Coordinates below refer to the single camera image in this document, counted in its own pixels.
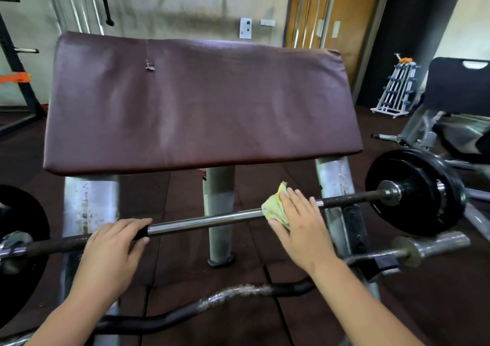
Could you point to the person's right little finger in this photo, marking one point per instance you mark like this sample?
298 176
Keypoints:
319 219

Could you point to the black padded backrest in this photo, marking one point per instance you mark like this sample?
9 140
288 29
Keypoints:
455 87

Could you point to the person's left thumb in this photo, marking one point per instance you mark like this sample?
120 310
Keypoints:
140 245

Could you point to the black plate rack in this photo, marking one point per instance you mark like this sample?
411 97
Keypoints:
17 70

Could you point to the brown wooden door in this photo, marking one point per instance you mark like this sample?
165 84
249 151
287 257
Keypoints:
352 24

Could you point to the curved curl bar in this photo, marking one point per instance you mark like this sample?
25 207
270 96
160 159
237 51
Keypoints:
237 292

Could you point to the person's right hand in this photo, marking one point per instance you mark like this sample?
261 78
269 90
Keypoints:
306 234

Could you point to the maroon preacher curl pad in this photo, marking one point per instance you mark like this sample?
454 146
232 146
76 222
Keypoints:
199 104

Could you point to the white dumbbell rack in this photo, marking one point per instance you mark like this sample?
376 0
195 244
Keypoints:
398 89

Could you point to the straight steel barbell bar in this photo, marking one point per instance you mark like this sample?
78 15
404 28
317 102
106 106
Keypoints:
214 220

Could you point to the person's left forearm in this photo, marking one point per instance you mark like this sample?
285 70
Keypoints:
72 319

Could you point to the white wall socket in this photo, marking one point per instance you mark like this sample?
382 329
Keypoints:
245 28

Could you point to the person's right middle finger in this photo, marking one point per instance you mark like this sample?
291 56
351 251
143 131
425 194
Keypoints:
301 205

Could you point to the person's right thumb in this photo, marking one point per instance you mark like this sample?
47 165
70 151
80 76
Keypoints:
278 228

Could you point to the grey metal bench frame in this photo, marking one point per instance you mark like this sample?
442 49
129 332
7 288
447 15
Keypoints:
90 204

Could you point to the person's left hand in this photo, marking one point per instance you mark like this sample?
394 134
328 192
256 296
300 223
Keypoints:
101 259

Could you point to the white wall switch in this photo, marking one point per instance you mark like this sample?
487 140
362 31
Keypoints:
267 22

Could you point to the yellow cleaning cloth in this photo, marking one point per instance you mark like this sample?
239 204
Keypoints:
272 210

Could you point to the person's right forearm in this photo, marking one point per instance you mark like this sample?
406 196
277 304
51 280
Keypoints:
356 307

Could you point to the black weight plate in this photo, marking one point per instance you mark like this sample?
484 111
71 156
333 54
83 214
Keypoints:
417 200
19 292

